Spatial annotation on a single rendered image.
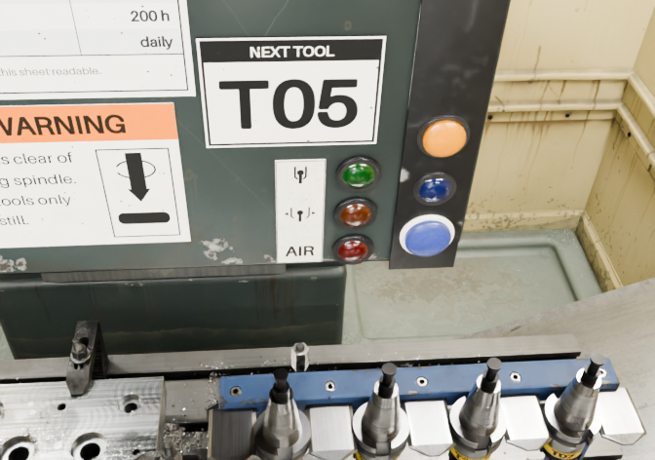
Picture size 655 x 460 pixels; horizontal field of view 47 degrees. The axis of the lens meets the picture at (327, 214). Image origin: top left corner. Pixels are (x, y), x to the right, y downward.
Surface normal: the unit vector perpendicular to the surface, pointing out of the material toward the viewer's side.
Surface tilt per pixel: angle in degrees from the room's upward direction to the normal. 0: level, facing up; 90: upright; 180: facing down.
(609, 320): 24
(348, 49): 90
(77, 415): 0
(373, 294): 0
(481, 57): 90
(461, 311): 0
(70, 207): 90
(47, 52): 90
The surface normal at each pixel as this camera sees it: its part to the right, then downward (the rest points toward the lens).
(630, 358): -0.38, -0.66
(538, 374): 0.04, -0.74
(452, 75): 0.08, 0.67
